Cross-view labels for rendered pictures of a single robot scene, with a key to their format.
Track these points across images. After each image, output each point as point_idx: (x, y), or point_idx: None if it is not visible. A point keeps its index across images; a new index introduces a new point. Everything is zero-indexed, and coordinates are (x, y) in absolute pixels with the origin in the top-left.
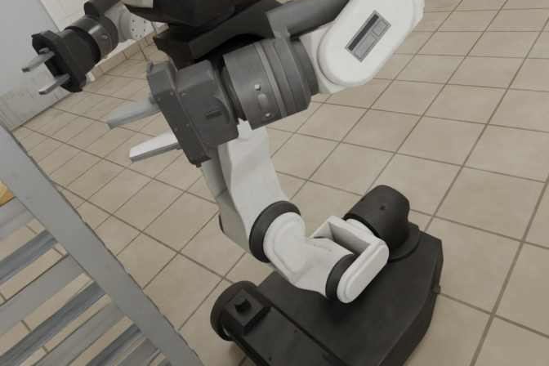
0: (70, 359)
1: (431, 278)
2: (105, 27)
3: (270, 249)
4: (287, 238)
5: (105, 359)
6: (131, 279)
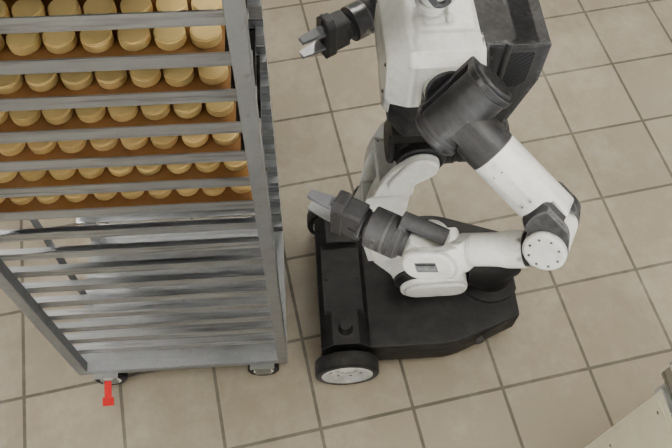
0: (227, 248)
1: (479, 331)
2: None
3: None
4: None
5: None
6: (273, 246)
